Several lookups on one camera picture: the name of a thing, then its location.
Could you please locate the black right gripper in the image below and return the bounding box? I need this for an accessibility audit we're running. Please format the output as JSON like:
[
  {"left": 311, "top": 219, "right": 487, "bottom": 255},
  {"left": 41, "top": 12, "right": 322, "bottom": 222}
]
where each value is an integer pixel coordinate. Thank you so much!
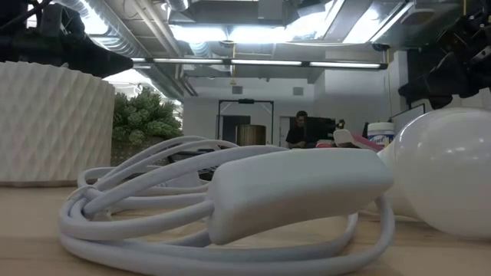
[{"left": 397, "top": 0, "right": 491, "bottom": 110}]

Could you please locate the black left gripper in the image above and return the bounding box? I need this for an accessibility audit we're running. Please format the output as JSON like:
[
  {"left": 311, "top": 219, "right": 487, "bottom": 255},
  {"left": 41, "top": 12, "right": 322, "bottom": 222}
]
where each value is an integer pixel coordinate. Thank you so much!
[{"left": 0, "top": 0, "right": 133, "bottom": 80}]

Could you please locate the white lightbulb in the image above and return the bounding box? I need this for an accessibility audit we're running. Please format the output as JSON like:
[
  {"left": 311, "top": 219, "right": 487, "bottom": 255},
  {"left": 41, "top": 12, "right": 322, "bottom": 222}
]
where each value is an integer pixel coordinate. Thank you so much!
[{"left": 377, "top": 107, "right": 491, "bottom": 238}]

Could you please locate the white lamp cord with socket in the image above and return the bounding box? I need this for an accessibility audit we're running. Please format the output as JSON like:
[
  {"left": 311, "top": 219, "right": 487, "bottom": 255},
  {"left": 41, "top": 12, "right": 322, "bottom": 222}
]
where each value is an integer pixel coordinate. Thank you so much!
[{"left": 57, "top": 135, "right": 396, "bottom": 276}]

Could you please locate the green artificial succulent plant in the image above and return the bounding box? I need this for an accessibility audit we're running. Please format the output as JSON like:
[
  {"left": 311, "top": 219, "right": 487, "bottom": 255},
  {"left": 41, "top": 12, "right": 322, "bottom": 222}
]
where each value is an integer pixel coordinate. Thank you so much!
[{"left": 110, "top": 87, "right": 184, "bottom": 166}]

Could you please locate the white textured pen cup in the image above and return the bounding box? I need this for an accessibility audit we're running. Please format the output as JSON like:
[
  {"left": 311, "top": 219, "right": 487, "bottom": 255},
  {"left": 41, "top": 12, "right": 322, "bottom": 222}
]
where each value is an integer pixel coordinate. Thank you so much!
[{"left": 0, "top": 61, "right": 116, "bottom": 187}]

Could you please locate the pink stapler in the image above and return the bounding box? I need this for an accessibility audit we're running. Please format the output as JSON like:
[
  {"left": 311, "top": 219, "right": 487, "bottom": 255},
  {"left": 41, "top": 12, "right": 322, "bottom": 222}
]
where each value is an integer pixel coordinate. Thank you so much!
[{"left": 332, "top": 129, "right": 384, "bottom": 153}]

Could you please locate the black computer monitor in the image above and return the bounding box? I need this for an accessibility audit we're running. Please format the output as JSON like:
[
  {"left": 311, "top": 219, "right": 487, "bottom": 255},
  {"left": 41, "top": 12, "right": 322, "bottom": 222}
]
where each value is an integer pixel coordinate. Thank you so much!
[{"left": 306, "top": 117, "right": 337, "bottom": 145}]

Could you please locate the person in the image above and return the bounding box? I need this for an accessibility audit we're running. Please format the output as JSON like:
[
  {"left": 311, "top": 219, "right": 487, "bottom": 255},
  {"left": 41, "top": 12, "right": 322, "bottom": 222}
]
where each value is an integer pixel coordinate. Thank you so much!
[{"left": 285, "top": 110, "right": 319, "bottom": 150}]

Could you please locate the long linear ceiling light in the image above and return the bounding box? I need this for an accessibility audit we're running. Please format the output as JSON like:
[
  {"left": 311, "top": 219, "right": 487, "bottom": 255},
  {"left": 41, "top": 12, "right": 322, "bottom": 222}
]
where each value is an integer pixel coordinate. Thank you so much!
[{"left": 130, "top": 57, "right": 388, "bottom": 71}]

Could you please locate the round wooden drum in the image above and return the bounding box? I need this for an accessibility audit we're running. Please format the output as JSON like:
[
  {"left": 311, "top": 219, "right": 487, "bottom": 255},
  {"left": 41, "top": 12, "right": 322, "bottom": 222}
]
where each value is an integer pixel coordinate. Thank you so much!
[{"left": 236, "top": 124, "right": 267, "bottom": 146}]

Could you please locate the silver ceiling air duct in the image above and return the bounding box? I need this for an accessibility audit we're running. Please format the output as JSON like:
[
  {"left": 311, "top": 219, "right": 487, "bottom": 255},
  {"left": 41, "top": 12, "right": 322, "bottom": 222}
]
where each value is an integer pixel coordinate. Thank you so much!
[{"left": 57, "top": 0, "right": 185, "bottom": 100}]

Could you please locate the black background rig frame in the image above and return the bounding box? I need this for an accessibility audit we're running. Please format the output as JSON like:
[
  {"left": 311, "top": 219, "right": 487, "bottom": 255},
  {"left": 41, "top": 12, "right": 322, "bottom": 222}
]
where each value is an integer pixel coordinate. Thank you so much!
[{"left": 217, "top": 98, "right": 275, "bottom": 146}]

